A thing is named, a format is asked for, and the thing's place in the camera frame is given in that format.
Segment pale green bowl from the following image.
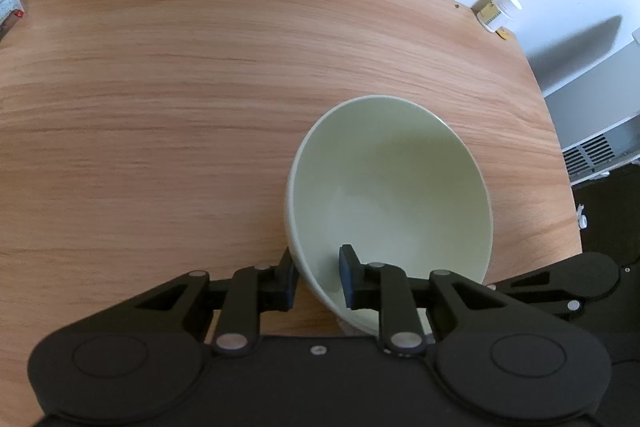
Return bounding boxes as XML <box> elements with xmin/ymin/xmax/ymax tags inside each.
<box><xmin>285</xmin><ymin>94</ymin><xmax>495</xmax><ymax>337</ymax></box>

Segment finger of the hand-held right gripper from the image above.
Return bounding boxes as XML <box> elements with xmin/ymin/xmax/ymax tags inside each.
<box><xmin>487</xmin><ymin>263</ymin><xmax>587</xmax><ymax>320</ymax></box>

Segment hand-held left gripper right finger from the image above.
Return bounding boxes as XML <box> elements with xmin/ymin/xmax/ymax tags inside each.
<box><xmin>337</xmin><ymin>244</ymin><xmax>507</xmax><ymax>356</ymax></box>

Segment white vented appliance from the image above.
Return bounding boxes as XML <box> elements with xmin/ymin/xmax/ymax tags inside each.
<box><xmin>542</xmin><ymin>26</ymin><xmax>640</xmax><ymax>186</ymax></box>

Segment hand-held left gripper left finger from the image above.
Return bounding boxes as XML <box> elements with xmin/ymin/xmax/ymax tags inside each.
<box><xmin>134</xmin><ymin>246</ymin><xmax>302</xmax><ymax>356</ymax></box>

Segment white pill bottle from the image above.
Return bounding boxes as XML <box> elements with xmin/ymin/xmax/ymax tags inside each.
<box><xmin>472</xmin><ymin>0</ymin><xmax>523</xmax><ymax>33</ymax></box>

